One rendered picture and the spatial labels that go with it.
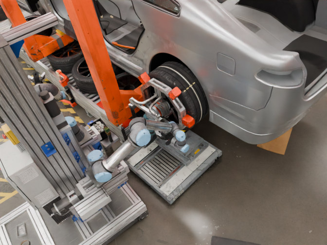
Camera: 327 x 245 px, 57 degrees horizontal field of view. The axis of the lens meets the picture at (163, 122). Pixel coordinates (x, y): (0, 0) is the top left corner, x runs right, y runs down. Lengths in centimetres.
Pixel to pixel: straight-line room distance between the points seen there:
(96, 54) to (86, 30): 23
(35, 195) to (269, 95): 186
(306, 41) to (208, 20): 158
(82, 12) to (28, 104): 85
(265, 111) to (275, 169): 125
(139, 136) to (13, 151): 92
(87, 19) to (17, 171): 124
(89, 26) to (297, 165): 250
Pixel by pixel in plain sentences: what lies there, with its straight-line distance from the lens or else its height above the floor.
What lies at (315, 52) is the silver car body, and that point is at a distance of 344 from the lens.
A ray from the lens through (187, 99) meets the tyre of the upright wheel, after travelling 259.
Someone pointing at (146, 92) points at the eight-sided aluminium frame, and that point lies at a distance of 299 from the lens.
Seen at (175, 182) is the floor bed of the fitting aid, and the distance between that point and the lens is 321.
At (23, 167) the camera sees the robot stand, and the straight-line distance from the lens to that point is 228.
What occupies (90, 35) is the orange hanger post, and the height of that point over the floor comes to 159.
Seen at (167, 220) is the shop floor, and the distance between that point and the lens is 311.
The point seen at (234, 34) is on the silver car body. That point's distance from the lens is 215.
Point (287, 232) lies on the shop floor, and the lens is 312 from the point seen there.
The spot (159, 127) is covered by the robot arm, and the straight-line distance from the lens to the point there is 235.
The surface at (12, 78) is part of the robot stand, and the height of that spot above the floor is 183.
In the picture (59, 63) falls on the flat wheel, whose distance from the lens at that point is 458.
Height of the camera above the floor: 281
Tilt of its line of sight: 47 degrees down
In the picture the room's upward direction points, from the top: 10 degrees counter-clockwise
